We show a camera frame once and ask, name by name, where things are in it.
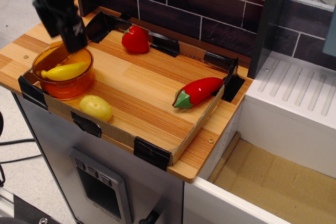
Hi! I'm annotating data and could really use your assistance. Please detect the black floor cables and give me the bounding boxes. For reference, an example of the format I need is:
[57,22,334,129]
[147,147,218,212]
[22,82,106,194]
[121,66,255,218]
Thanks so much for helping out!
[0,111,43,188]

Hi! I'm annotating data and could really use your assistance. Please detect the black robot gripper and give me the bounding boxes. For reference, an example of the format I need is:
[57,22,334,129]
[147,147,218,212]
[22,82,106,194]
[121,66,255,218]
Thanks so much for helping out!
[33,0,88,54]

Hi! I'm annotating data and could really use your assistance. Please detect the yellow plastic toy potato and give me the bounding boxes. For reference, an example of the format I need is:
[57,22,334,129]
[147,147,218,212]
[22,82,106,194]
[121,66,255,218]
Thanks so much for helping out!
[79,95,112,122]

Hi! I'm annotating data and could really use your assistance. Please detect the orange transparent plastic pot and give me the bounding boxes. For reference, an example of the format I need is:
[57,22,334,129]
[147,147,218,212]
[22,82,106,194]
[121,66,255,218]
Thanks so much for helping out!
[32,41,95,100]

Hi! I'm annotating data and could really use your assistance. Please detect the dark grey vertical post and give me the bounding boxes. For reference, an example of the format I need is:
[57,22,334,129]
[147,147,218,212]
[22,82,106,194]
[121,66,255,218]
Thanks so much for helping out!
[247,0,285,79]

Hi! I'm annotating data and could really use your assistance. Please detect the white toy sink unit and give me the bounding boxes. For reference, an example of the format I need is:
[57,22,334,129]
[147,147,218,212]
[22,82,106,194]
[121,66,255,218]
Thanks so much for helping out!
[183,52,335,223]

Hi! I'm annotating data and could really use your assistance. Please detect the yellow plastic toy banana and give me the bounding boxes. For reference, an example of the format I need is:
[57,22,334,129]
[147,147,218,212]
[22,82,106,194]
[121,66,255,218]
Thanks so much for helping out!
[40,62,89,81]

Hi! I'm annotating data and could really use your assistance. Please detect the red plastic toy chili pepper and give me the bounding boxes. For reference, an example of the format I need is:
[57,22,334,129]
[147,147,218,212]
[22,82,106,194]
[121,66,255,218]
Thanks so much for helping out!
[172,77,224,109]

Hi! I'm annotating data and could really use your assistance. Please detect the cardboard fence with black tape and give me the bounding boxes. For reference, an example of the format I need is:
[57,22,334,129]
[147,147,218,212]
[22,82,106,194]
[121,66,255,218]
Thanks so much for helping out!
[18,12,251,179]

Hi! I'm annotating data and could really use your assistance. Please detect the grey toy dishwasher cabinet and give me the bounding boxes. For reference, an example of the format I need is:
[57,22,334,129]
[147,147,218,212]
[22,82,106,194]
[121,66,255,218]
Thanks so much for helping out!
[15,95,184,223]

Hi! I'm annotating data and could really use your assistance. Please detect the red plastic toy strawberry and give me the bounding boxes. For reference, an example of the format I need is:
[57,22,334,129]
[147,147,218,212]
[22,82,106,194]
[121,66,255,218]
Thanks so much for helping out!
[121,25,149,53]

